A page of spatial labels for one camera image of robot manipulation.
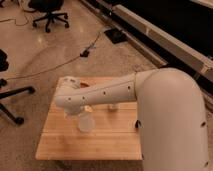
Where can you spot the wooden table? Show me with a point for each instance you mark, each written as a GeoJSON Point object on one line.
{"type": "Point", "coordinates": [114, 136]}

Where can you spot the grey metal rail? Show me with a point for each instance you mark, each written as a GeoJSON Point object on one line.
{"type": "Point", "coordinates": [180, 31]}

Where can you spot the small white bottle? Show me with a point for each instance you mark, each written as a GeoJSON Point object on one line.
{"type": "Point", "coordinates": [113, 107]}

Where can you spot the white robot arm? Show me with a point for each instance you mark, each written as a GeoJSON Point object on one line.
{"type": "Point", "coordinates": [170, 108]}

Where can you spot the black floor plate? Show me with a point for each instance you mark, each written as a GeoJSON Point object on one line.
{"type": "Point", "coordinates": [115, 35]}

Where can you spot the black eraser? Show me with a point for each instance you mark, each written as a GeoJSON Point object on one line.
{"type": "Point", "coordinates": [137, 124]}

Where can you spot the black chair base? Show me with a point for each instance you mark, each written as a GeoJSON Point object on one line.
{"type": "Point", "coordinates": [11, 96]}

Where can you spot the black office chair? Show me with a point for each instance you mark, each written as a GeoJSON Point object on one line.
{"type": "Point", "coordinates": [50, 9]}

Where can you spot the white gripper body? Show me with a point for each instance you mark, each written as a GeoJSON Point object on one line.
{"type": "Point", "coordinates": [75, 111]}

